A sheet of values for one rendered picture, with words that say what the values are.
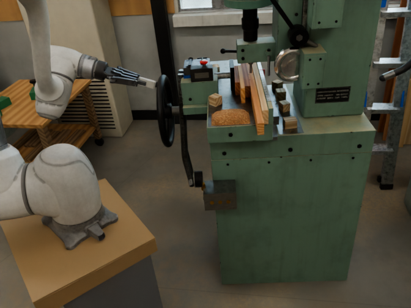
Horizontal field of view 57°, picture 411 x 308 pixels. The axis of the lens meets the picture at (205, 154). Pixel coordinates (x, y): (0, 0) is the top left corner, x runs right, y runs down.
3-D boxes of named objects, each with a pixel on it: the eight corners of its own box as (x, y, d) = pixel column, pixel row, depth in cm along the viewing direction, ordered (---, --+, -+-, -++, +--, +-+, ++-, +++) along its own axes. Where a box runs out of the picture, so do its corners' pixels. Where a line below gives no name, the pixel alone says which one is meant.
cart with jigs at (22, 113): (41, 140, 305) (13, 64, 270) (107, 142, 294) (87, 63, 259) (-11, 192, 252) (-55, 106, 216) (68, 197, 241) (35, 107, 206)
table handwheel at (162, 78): (153, 140, 135) (167, 152, 164) (209, 137, 134) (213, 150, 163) (151, 63, 140) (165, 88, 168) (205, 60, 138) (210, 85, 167)
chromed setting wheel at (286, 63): (273, 80, 132) (273, 46, 125) (309, 78, 131) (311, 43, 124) (274, 84, 129) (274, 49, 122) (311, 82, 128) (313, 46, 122)
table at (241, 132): (189, 74, 174) (188, 62, 170) (255, 70, 172) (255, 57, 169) (178, 145, 123) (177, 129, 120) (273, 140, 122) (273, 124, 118)
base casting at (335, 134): (211, 106, 175) (210, 87, 170) (338, 98, 171) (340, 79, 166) (211, 161, 137) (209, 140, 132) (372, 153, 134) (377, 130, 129)
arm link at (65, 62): (86, 60, 154) (77, 88, 151) (48, 49, 152) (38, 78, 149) (83, 46, 144) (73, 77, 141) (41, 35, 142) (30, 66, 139)
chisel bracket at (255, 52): (236, 61, 143) (235, 38, 138) (274, 58, 142) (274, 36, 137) (237, 68, 137) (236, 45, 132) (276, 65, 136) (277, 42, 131)
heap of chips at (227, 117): (211, 113, 128) (210, 106, 126) (248, 111, 127) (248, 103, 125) (211, 126, 121) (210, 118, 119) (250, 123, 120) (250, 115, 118)
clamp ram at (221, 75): (214, 82, 148) (213, 60, 143) (233, 81, 148) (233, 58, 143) (214, 91, 141) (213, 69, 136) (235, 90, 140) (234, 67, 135)
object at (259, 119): (244, 62, 165) (243, 53, 163) (248, 62, 165) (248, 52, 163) (257, 135, 114) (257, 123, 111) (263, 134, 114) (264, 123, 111)
